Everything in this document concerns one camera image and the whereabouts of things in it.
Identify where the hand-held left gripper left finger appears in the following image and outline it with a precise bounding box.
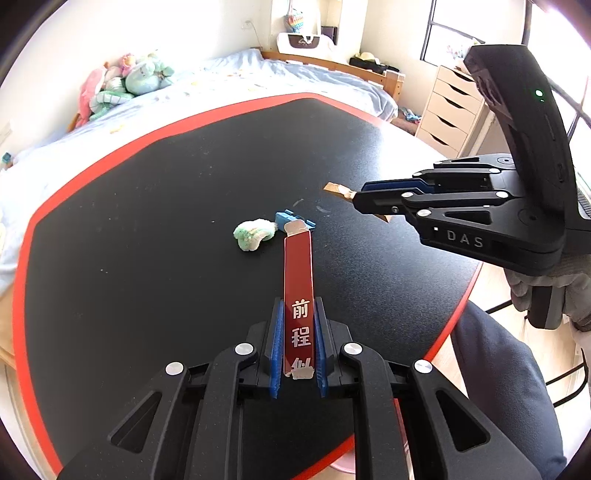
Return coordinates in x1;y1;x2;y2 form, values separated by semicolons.
58;298;284;480

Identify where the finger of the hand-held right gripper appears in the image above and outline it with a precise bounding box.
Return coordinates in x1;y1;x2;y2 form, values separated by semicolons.
353;189;509;220
361;155;519;193

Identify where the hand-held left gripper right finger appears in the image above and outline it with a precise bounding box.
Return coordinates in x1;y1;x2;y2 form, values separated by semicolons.
313;298;543;480

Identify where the wooden clip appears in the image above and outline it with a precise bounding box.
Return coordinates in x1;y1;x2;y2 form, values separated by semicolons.
322;181;393;225

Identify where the narrow red paper box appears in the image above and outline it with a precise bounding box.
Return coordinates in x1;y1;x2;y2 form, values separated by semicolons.
281;220;317;381

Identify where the person's right hand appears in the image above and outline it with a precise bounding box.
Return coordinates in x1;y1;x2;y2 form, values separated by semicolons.
503;251;591;333

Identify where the white drawer cabinet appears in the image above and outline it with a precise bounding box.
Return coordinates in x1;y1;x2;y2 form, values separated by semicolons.
414;65;488;160

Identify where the blue plastic clip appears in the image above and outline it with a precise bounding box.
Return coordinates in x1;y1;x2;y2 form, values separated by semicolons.
274;209;317;232

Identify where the bed with blue sheet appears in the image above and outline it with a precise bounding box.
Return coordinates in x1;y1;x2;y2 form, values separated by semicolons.
261;48;406;108

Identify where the black bag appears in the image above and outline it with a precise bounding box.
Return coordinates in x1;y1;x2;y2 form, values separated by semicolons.
348;55;400;75

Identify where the small green white plush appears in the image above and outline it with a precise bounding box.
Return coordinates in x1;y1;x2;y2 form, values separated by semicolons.
233;218;276;252

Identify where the window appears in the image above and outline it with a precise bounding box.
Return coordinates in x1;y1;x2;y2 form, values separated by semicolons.
418;0;591;134

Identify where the white tote bag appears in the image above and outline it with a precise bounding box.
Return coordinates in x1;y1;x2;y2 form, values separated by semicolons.
276;31;335;52

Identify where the person's navy trouser leg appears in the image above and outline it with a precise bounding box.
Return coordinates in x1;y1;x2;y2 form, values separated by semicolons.
450;302;568;480

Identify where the green bear plush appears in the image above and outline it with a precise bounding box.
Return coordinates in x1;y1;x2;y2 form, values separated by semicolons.
124;53;176;95

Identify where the striped green plush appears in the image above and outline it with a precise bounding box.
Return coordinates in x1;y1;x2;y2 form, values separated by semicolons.
90;88;134;121

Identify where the pink dolphin plush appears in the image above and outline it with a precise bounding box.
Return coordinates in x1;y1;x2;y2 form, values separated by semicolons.
76;67;109;127

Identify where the black chair frame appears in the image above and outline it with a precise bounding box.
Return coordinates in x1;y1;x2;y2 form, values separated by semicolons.
485;299;591;409

